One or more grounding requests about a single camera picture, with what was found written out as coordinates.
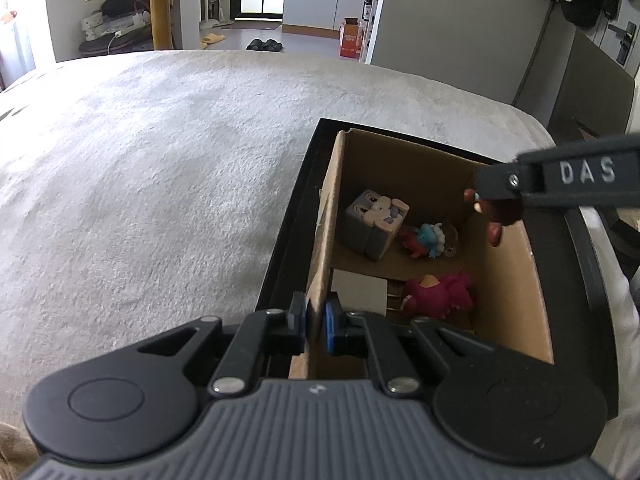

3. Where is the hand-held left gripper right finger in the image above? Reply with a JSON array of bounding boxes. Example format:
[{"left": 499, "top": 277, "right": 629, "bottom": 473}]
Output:
[{"left": 323, "top": 295, "right": 507, "bottom": 396}]

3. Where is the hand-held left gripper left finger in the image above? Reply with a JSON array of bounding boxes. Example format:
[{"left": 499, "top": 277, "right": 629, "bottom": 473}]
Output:
[{"left": 132, "top": 290, "right": 307, "bottom": 396}]

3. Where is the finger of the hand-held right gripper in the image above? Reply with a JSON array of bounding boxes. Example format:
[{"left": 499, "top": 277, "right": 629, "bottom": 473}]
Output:
[{"left": 473, "top": 159, "right": 524, "bottom": 207}]

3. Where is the brown-haired toy figure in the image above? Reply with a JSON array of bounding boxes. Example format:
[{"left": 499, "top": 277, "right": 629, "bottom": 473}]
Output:
[{"left": 464, "top": 187, "right": 525, "bottom": 249}]

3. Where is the cardboard box with black rim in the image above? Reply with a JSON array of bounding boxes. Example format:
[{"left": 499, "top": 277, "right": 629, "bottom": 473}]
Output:
[{"left": 253, "top": 118, "right": 622, "bottom": 422}]

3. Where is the blue and white toy figure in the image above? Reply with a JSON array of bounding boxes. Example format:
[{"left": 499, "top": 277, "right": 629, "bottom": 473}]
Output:
[{"left": 400, "top": 222, "right": 446, "bottom": 260}]

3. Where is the brown cardboard box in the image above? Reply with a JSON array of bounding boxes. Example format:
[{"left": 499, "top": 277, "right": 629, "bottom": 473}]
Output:
[{"left": 288, "top": 129, "right": 555, "bottom": 382}]

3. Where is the grey cube bunny toy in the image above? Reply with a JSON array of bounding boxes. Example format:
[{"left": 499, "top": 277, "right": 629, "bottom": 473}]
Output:
[{"left": 345, "top": 188, "right": 410, "bottom": 261}]

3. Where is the magenta dinosaur toy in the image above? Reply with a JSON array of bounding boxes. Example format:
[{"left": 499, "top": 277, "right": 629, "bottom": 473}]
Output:
[{"left": 401, "top": 270, "right": 475, "bottom": 321}]

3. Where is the white card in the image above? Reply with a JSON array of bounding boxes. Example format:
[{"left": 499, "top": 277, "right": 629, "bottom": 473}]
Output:
[{"left": 331, "top": 268, "right": 390, "bottom": 317}]

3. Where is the grey padded headboard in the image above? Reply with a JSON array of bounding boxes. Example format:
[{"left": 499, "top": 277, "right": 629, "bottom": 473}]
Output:
[{"left": 515, "top": 2, "right": 637, "bottom": 137}]

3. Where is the grey plush blanket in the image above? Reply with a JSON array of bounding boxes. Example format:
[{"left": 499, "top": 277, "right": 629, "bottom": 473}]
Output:
[{"left": 0, "top": 49, "right": 640, "bottom": 480}]

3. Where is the orange carton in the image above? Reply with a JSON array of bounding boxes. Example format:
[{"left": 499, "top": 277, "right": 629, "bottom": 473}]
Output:
[{"left": 338, "top": 18, "right": 362, "bottom": 59}]

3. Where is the tan cloth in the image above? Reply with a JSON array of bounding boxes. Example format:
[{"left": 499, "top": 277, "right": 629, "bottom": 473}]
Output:
[{"left": 0, "top": 422, "right": 37, "bottom": 480}]

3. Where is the white standing fan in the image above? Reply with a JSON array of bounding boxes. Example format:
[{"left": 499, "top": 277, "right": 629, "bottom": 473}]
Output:
[{"left": 200, "top": 0, "right": 234, "bottom": 29}]

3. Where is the gold round table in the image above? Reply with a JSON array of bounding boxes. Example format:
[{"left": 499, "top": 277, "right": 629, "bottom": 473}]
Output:
[{"left": 84, "top": 0, "right": 237, "bottom": 51}]

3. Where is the white power strip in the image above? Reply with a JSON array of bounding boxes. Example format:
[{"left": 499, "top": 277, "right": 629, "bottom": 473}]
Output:
[{"left": 81, "top": 10, "right": 151, "bottom": 41}]

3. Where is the silver door handle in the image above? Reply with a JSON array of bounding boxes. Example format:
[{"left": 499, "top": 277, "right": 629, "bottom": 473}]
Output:
[{"left": 607, "top": 21, "right": 639, "bottom": 66}]

